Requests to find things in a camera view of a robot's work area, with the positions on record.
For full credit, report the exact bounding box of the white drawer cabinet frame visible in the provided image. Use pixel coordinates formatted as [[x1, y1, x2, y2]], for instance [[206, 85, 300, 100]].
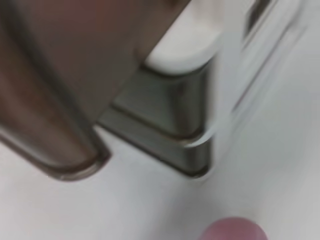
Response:
[[94, 0, 312, 180]]

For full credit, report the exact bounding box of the pink peach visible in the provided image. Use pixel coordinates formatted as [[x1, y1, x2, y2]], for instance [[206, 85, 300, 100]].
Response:
[[199, 216, 270, 240]]

